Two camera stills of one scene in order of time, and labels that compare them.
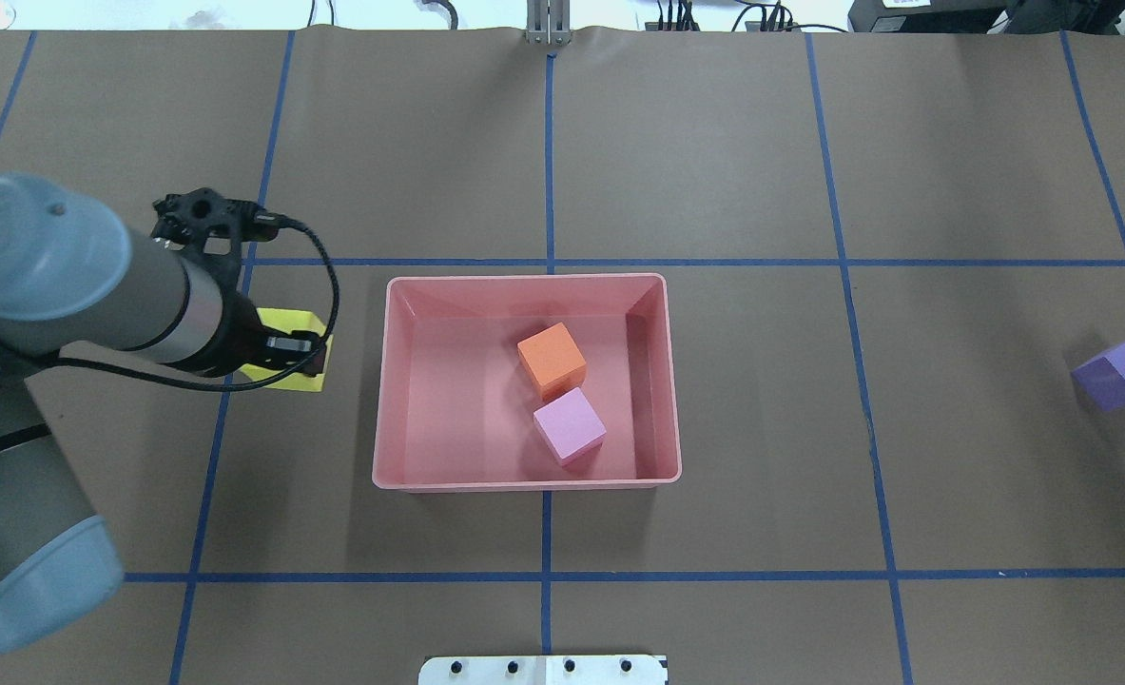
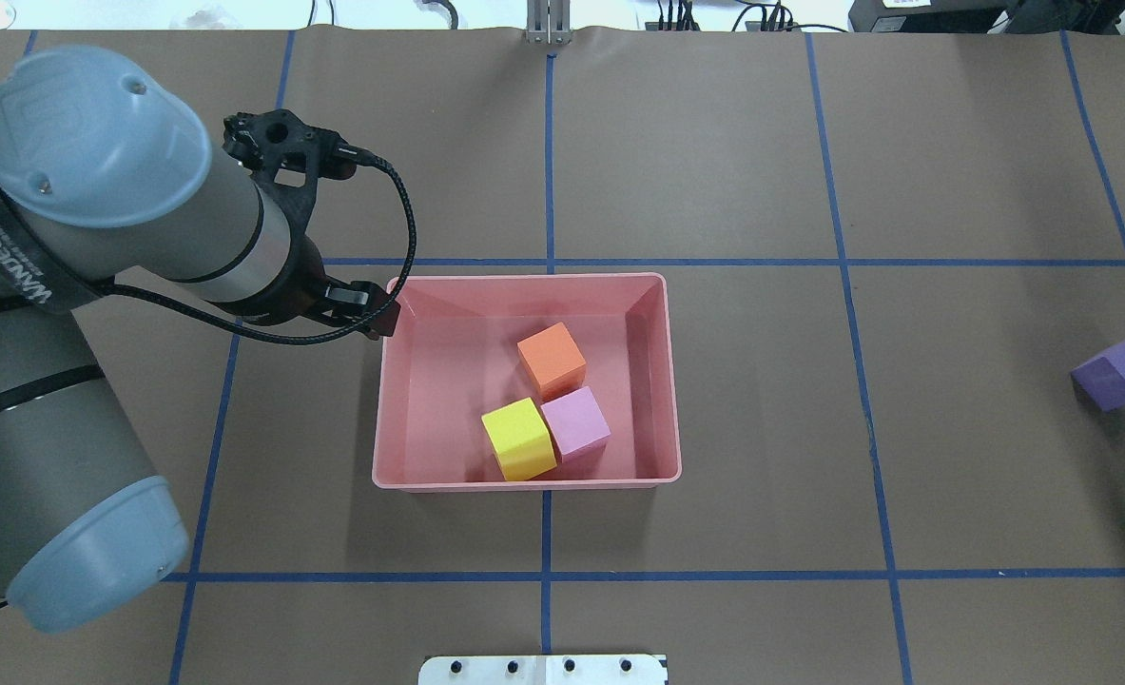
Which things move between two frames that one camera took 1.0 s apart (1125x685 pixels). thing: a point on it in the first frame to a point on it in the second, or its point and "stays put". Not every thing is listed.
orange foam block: (554, 362) stays put
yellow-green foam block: (288, 321) to (521, 440)
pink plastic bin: (526, 383) stays put
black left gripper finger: (299, 350) to (352, 302)
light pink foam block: (571, 426) stays put
